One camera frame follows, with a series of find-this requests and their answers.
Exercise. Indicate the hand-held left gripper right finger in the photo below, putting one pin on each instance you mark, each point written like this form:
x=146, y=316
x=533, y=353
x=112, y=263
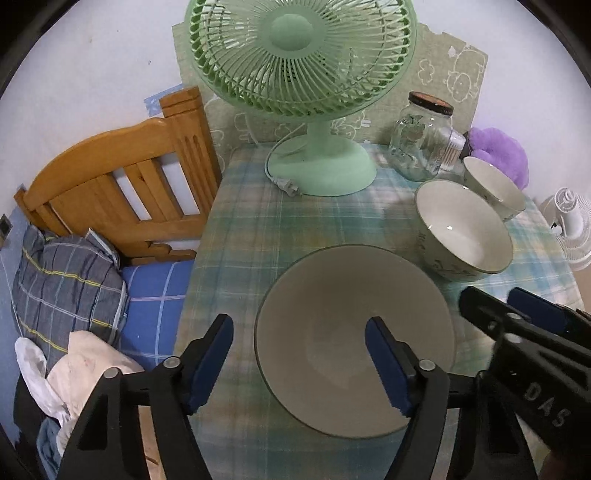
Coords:
x=388, y=364

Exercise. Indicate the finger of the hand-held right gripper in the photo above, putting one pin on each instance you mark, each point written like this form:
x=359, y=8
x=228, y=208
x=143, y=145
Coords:
x=494, y=314
x=540, y=307

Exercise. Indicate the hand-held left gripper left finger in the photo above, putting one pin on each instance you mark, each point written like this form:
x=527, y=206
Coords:
x=210, y=364

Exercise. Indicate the grey-green floral bowl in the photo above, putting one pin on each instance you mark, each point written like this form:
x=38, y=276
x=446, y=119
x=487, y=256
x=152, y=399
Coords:
x=491, y=184
x=323, y=300
x=461, y=230

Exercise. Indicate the blue checked bed sheet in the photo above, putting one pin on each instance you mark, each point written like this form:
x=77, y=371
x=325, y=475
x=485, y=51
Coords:
x=152, y=300

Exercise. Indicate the white clip fan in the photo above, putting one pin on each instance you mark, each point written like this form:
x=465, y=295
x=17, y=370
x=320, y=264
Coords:
x=570, y=221

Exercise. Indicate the cream cloth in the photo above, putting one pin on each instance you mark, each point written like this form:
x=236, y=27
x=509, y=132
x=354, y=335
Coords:
x=92, y=355

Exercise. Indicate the purple plush toy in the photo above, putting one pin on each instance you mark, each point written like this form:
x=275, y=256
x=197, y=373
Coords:
x=501, y=147

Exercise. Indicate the grey plaid pillow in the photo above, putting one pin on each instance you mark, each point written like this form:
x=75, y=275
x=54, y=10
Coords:
x=64, y=286

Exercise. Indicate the cotton swab container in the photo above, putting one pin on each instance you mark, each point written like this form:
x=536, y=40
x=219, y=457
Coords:
x=455, y=143

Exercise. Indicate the white cloth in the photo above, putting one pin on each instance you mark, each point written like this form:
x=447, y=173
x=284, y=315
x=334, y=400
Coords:
x=34, y=369

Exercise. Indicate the blue-grey clothing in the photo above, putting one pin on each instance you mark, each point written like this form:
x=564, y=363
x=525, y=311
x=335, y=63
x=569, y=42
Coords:
x=48, y=443

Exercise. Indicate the glass jar with dark lid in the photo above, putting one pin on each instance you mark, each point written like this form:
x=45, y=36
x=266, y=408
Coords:
x=415, y=138

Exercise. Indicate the wooden bed headboard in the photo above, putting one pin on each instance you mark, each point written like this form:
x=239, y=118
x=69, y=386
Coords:
x=92, y=184

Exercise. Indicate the green printed board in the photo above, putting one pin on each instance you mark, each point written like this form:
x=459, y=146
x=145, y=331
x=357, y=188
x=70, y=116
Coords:
x=455, y=74

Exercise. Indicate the blue tape strip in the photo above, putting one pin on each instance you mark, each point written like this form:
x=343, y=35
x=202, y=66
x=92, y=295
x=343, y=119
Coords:
x=159, y=99

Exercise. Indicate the green desk fan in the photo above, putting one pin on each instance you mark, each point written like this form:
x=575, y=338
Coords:
x=295, y=27

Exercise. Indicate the wall socket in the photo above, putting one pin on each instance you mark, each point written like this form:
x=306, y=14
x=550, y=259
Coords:
x=4, y=226

